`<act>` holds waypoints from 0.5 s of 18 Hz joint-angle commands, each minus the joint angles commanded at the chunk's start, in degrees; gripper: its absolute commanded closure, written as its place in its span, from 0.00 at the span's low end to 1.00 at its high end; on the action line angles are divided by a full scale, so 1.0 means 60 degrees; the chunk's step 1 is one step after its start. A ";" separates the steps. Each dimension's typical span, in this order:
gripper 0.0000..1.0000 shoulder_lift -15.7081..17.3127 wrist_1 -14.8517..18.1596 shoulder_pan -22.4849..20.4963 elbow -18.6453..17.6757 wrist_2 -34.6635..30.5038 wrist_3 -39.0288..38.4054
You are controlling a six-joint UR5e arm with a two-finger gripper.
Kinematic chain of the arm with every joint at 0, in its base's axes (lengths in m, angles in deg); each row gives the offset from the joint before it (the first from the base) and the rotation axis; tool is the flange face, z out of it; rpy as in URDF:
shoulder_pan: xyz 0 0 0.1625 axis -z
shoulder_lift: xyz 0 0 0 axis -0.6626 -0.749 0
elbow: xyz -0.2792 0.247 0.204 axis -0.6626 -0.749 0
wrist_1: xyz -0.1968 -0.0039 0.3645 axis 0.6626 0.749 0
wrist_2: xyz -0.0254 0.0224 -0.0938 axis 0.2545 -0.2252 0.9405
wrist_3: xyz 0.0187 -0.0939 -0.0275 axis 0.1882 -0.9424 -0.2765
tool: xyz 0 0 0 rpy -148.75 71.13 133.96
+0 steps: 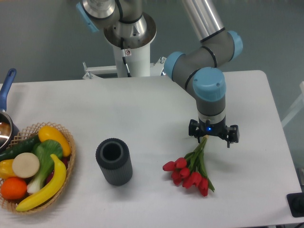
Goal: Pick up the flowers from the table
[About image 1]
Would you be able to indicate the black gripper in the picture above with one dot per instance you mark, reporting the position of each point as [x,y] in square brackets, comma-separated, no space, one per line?
[199,129]

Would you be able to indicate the red tulip bouquet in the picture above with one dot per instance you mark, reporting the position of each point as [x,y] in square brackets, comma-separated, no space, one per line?
[190,170]

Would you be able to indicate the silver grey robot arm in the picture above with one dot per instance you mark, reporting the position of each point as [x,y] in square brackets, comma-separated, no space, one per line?
[198,72]

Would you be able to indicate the dark grey ribbed vase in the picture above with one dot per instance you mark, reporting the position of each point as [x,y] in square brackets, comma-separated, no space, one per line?
[113,158]

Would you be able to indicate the black device at edge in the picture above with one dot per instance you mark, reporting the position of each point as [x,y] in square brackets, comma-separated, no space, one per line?
[296,204]

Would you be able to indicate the yellow plastic banana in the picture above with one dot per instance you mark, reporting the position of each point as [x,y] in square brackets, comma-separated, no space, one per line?
[49,190]

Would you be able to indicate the yellow lemon toy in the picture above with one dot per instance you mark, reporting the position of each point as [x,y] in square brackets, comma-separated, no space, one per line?
[51,133]

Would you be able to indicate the green bok choy toy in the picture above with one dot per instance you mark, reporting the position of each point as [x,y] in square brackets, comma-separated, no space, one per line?
[43,152]

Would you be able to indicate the green cucumber toy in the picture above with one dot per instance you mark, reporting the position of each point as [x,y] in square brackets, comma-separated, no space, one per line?
[26,145]

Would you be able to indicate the beige round radish slice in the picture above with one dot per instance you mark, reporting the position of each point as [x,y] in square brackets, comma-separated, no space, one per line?
[25,165]

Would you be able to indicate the orange plastic orange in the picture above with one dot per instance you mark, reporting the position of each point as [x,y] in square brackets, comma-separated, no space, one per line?
[13,188]

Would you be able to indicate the yellow pepper toy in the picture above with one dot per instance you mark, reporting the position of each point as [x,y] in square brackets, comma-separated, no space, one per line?
[6,170]

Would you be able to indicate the woven wicker basket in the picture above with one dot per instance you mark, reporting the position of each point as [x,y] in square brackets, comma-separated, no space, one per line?
[10,205]

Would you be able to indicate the white frame at right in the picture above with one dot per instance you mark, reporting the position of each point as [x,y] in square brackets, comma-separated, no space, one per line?
[294,108]

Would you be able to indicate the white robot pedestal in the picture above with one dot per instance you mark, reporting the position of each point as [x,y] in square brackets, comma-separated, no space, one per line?
[131,46]

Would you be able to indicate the blue handled steel pot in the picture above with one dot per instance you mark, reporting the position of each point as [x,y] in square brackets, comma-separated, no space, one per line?
[8,130]

